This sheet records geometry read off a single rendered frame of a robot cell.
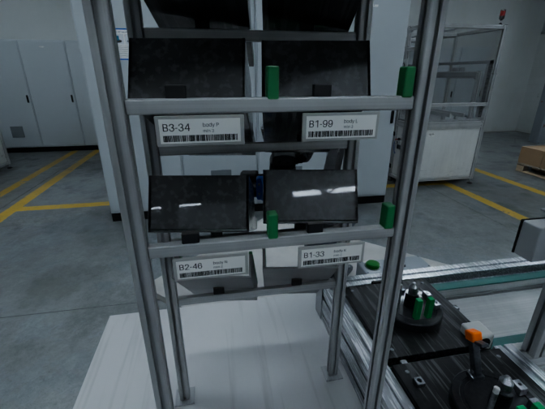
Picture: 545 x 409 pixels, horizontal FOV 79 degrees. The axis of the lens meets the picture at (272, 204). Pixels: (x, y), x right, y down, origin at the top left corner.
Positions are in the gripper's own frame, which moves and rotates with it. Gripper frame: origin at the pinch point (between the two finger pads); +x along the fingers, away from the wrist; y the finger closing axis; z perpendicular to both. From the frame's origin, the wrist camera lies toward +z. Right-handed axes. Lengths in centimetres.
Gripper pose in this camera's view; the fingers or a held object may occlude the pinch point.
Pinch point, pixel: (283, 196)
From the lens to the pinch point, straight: 69.2
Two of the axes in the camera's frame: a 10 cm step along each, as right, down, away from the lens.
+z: 0.1, -8.2, -5.8
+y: 10.0, 0.0, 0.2
